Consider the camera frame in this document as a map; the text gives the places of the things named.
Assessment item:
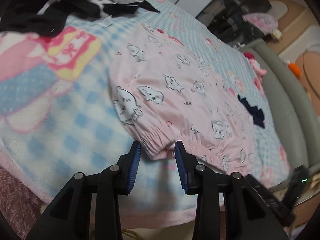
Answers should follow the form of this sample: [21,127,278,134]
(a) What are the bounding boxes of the blue checked cartoon blanket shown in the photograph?
[0,0,292,228]

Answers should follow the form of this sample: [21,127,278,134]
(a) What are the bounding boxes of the pink white plush toy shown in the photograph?
[250,57,267,77]

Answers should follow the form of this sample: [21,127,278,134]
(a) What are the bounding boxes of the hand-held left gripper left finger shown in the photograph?
[26,141,142,240]

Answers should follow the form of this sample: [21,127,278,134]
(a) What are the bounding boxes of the pink printed pajama pants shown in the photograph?
[108,21,255,178]

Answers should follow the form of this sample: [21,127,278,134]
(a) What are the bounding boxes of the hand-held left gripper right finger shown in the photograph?
[174,141,288,240]

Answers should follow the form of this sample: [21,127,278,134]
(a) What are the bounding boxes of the pink patterned cushion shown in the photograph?
[242,12,279,34]

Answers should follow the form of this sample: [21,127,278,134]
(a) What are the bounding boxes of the orange plush toy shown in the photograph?
[285,60,303,77]

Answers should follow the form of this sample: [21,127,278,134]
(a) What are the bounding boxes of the black garment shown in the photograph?
[0,0,160,37]

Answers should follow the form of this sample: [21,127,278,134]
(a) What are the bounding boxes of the grey bed headboard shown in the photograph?
[240,39,320,180]

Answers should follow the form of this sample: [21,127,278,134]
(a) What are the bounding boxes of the dark glass wardrobe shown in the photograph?
[197,0,273,48]

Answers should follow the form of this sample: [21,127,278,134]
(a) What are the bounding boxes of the navy garment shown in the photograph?
[237,94,266,130]

